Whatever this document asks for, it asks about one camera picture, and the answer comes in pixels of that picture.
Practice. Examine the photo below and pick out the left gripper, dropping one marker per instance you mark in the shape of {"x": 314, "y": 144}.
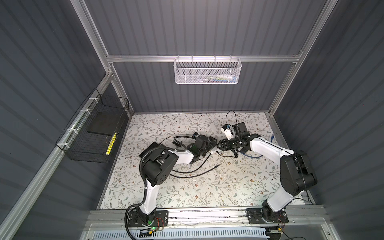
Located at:
{"x": 210, "y": 145}

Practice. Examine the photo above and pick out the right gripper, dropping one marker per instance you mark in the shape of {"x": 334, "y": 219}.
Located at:
{"x": 224, "y": 143}

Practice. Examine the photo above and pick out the white box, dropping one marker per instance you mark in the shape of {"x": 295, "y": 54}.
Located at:
{"x": 214, "y": 150}

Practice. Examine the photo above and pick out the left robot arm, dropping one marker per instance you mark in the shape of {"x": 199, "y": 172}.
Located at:
{"x": 157, "y": 163}

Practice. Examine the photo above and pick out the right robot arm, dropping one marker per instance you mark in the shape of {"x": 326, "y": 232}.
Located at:
{"x": 296, "y": 171}

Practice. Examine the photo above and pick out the yellow item in basket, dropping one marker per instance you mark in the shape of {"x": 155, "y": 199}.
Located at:
{"x": 111, "y": 144}

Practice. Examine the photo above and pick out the black pad in basket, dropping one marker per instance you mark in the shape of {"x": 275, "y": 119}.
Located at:
{"x": 104, "y": 124}

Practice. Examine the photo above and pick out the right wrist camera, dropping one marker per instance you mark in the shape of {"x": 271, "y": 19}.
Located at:
{"x": 229, "y": 131}

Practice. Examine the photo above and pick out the white mesh wall basket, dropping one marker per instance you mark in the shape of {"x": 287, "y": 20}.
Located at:
{"x": 210, "y": 71}

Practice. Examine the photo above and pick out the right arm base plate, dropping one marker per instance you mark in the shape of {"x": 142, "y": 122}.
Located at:
{"x": 266, "y": 216}

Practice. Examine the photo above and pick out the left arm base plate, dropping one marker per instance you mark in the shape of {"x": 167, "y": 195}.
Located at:
{"x": 157, "y": 218}

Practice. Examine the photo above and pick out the white ventilated cable duct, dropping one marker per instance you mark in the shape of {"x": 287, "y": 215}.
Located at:
{"x": 204, "y": 233}

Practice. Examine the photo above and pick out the black wire wall basket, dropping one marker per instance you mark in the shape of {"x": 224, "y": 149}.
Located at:
{"x": 79, "y": 145}

